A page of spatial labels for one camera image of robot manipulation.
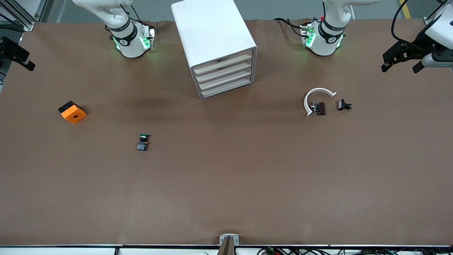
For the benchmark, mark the black square push button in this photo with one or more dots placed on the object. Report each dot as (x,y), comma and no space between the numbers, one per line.
(341,105)

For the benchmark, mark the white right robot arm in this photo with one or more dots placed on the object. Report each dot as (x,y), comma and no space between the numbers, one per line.
(131,42)

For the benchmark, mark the brown mounting post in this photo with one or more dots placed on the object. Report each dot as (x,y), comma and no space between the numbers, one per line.
(228,248)

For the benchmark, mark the white plastic drawer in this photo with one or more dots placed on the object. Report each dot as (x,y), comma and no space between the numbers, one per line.
(226,80)
(226,64)
(226,88)
(226,72)

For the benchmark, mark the orange and black box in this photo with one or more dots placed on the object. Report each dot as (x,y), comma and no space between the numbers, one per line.
(74,115)

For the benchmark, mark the grey metal bracket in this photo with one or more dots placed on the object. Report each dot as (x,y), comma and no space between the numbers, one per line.
(222,239)

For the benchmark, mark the aluminium frame profile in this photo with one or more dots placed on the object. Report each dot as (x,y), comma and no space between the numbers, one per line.
(26,25)
(428,22)

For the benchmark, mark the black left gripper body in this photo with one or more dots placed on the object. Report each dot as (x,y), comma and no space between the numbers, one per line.
(418,45)

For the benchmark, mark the green push button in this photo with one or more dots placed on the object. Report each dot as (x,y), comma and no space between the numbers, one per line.
(142,145)

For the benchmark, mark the white drawer cabinet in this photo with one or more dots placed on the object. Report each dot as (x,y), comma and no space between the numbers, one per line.
(212,28)

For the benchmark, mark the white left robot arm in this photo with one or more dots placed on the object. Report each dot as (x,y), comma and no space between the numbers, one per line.
(324,46)

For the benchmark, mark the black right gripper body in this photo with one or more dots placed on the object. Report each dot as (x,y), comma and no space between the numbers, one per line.
(7,48)

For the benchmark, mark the white curved plastic clamp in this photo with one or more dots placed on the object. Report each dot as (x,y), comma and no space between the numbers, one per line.
(319,89)

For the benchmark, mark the brown table cover sheet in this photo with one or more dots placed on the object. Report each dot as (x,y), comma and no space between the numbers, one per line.
(226,177)

